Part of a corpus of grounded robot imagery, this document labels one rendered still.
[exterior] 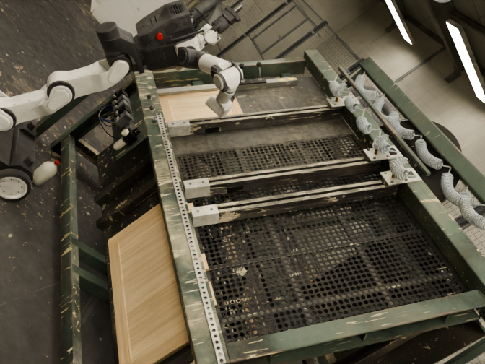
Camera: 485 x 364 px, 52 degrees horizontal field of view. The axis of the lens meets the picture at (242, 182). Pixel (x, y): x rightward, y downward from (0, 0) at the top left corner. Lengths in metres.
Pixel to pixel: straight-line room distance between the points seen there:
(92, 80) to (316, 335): 1.75
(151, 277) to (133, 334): 0.29
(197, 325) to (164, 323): 0.47
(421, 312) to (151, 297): 1.26
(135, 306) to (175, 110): 1.22
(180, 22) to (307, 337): 1.65
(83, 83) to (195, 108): 0.71
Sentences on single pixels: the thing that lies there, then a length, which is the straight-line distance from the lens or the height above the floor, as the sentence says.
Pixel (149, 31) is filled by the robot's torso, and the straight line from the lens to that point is 2.70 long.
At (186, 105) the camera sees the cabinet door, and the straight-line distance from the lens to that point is 3.19.
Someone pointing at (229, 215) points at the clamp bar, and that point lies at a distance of 2.38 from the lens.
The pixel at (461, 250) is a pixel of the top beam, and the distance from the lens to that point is 2.43.
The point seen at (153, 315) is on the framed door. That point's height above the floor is 0.48.
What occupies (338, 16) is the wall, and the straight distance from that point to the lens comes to 12.63.
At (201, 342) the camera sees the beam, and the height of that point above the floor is 0.84.
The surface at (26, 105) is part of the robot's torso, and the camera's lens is 2.94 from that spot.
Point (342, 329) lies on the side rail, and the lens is 2.05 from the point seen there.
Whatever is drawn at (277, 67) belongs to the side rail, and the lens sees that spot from 3.67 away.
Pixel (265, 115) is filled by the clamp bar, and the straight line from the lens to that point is 3.01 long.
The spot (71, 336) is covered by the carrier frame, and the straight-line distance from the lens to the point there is 2.54.
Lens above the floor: 1.69
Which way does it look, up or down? 12 degrees down
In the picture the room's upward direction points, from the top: 55 degrees clockwise
